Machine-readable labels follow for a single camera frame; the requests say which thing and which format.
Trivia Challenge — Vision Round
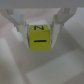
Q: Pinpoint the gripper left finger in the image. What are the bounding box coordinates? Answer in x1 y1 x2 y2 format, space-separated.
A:
4 8 30 51

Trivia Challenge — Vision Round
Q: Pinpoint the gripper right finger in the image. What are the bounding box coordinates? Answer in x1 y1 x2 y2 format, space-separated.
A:
50 6 77 47

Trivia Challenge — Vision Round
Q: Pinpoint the yellow block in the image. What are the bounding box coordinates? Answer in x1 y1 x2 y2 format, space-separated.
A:
26 22 55 53

